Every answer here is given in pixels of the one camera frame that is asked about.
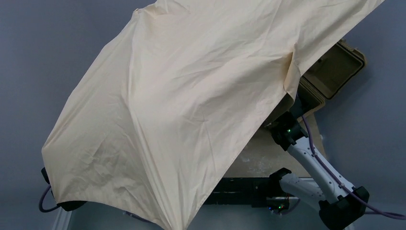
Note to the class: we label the aluminium frame rail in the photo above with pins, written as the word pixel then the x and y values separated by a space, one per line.
pixel 62 220

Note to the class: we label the beige folding umbrella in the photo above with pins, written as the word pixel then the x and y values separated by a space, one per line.
pixel 168 105

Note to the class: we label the tan plastic toolbox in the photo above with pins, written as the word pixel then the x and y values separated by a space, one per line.
pixel 321 82

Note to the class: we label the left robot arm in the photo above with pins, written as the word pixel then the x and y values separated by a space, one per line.
pixel 67 206

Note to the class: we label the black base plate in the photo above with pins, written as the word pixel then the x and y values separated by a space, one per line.
pixel 255 191

